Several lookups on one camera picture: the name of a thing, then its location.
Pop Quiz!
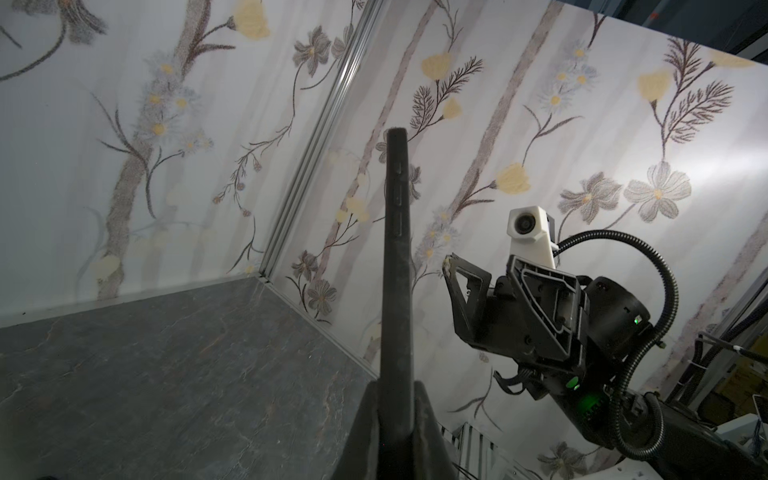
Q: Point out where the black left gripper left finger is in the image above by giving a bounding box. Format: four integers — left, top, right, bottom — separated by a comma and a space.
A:
331, 381, 380, 480

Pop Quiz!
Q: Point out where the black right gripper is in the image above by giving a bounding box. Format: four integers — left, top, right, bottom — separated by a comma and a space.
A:
442, 254, 586, 372

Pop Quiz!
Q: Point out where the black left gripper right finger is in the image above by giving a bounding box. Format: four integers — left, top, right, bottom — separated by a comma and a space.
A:
412, 381, 457, 480

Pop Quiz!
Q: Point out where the black phone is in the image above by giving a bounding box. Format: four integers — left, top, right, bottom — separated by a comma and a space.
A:
378, 128, 414, 479

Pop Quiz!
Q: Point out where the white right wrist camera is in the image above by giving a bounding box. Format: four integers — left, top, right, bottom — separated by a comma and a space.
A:
507, 206, 557, 269

